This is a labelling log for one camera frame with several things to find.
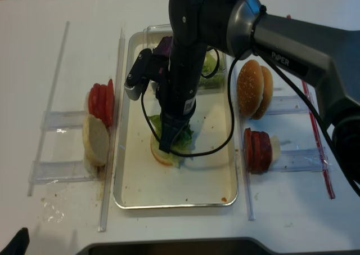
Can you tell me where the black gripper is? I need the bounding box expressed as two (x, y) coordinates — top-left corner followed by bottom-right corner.
(159, 110), (194, 153)

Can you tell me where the green lettuce leaf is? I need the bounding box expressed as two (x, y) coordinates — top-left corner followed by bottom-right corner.
(148, 115), (192, 168)

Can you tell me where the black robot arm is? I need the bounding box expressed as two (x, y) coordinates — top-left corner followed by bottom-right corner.
(160, 0), (359, 188)

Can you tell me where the green lettuce in container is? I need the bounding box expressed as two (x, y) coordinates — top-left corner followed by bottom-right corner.
(199, 51), (226, 88)

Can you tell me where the meat patty slices stack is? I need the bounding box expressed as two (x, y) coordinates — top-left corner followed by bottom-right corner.
(244, 128), (272, 175)

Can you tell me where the tomato slices left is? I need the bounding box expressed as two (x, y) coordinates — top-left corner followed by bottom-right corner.
(88, 79), (115, 127)

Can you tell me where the white cheese slice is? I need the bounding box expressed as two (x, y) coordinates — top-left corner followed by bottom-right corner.
(270, 136), (281, 165)

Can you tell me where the bottom bun on tray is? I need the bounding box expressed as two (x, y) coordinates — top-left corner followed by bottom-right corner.
(150, 135), (174, 166)

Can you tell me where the metal baking tray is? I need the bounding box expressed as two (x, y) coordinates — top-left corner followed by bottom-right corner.
(112, 31), (239, 210)

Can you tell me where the clear plastic container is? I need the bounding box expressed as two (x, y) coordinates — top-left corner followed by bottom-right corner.
(143, 24), (227, 94)

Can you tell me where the purple cabbage leaf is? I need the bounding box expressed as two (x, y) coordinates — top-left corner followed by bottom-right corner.
(152, 36), (172, 57)

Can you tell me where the white bun slice left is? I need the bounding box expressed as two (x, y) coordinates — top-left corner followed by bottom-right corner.
(82, 114), (109, 167)

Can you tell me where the front sesame bun top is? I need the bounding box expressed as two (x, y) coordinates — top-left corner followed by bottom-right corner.
(236, 60), (264, 117)

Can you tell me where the rear bun top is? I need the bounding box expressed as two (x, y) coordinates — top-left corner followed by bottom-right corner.
(251, 66), (273, 120)

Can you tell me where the clear holder upper right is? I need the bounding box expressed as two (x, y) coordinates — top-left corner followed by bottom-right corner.
(265, 87), (310, 115)

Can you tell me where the clear holder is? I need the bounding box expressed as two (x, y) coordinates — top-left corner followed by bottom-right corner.
(28, 160), (99, 185)
(268, 148), (330, 172)
(40, 111), (87, 131)
(265, 87), (310, 115)

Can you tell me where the clear holder upper left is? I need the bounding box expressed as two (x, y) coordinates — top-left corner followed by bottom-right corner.
(40, 111), (87, 131)

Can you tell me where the dark table edge panel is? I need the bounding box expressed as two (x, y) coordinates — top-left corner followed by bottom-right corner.
(76, 235), (359, 254)

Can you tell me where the clear holder lower left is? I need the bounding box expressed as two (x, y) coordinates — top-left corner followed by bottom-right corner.
(28, 160), (99, 185)

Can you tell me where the clear holder lower right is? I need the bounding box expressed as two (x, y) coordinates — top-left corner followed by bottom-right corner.
(268, 148), (330, 172)

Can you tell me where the red plastic strip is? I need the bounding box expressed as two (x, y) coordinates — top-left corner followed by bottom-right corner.
(286, 14), (336, 199)

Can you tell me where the black object bottom left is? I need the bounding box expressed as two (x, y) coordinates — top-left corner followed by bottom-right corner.
(0, 227), (30, 255)

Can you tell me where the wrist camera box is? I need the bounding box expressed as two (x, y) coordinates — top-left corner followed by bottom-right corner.
(124, 48), (169, 101)

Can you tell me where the clear rail right of tray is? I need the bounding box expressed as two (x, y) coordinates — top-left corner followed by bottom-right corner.
(229, 57), (255, 221)

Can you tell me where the clear rail of tray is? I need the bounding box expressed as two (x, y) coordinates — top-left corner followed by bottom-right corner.
(98, 28), (125, 232)
(229, 57), (255, 221)

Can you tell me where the black camera cable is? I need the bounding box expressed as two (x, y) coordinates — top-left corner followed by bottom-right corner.
(139, 4), (360, 198)

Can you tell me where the clear rail left of tray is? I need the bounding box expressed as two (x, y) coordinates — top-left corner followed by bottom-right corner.
(98, 28), (125, 232)

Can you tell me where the clear rail far left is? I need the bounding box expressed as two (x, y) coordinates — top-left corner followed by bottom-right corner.
(27, 21), (70, 197)

